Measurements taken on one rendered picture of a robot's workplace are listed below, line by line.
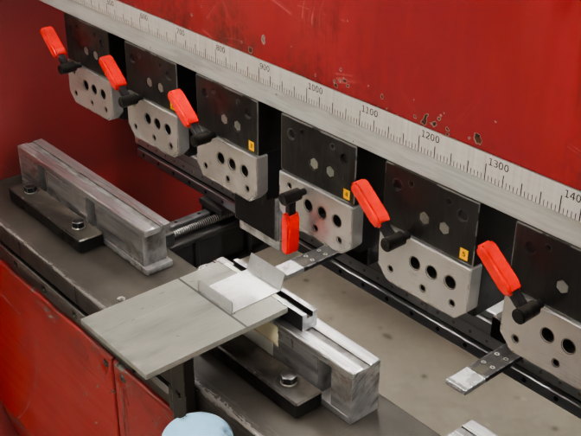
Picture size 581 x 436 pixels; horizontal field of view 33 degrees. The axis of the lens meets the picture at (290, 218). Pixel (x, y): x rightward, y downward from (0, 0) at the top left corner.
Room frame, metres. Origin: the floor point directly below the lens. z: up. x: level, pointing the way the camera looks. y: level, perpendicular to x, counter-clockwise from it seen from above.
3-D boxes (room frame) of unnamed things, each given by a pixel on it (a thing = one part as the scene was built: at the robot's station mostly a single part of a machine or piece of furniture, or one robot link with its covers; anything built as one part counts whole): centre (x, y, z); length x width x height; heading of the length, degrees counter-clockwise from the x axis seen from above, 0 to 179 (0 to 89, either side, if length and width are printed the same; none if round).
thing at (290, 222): (1.18, 0.00, 1.20); 0.04 x 0.02 x 0.10; 131
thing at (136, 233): (1.75, 0.41, 0.92); 0.50 x 0.06 x 0.10; 41
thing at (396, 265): (1.05, -0.20, 1.25); 0.15 x 0.09 x 0.17; 41
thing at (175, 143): (1.51, 0.20, 1.25); 0.15 x 0.09 x 0.17; 41
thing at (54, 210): (1.75, 0.49, 0.89); 0.30 x 0.05 x 0.03; 41
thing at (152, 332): (1.24, 0.16, 1.00); 0.26 x 0.18 x 0.01; 131
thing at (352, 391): (1.30, 0.01, 0.92); 0.39 x 0.06 x 0.10; 41
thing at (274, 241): (1.34, 0.05, 1.12); 0.10 x 0.02 x 0.10; 41
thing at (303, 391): (1.27, 0.07, 0.89); 0.30 x 0.05 x 0.03; 41
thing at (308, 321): (1.32, 0.03, 0.98); 0.20 x 0.03 x 0.03; 41
